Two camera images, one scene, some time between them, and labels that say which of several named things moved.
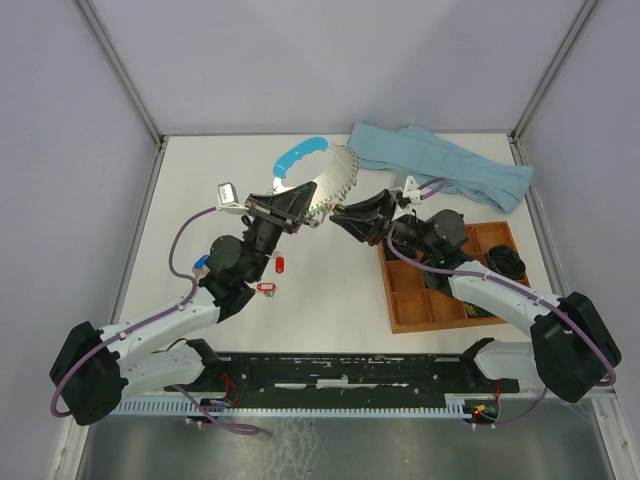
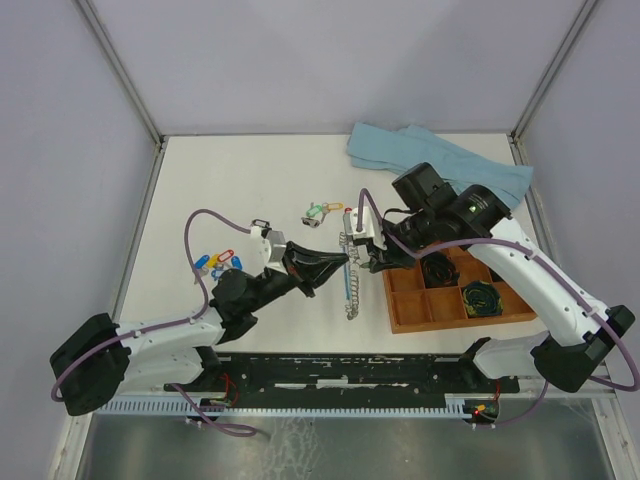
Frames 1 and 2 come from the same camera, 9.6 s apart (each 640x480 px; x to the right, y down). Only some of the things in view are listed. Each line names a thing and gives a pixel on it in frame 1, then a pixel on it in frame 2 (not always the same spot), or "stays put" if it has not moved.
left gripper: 285,209 -> 310,268
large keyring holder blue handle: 310,146 -> 347,274
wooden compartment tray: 415,307 stays put
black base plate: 346,375 stays put
